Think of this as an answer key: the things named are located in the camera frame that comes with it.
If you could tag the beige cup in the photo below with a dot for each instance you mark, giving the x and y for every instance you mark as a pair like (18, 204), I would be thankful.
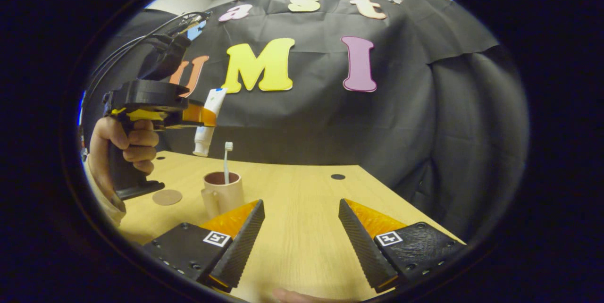
(226, 199)

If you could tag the white toothpaste tube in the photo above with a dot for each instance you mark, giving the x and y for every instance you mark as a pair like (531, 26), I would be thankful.
(212, 100)

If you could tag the round brown coaster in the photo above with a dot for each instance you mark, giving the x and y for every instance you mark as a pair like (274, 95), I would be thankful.
(167, 197)

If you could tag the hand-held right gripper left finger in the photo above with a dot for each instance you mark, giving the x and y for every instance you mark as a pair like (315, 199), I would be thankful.
(240, 251)

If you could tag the black backdrop cloth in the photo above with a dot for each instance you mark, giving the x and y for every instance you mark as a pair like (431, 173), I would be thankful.
(330, 128)

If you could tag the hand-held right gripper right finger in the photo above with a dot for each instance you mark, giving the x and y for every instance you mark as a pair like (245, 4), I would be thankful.
(361, 251)

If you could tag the white toothbrush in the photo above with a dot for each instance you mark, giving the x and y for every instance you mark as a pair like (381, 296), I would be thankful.
(227, 166)

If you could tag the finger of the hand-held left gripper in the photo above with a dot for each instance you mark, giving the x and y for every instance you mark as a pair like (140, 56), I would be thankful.
(200, 115)

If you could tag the wooden desktop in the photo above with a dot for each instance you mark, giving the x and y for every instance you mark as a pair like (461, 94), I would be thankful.
(302, 227)

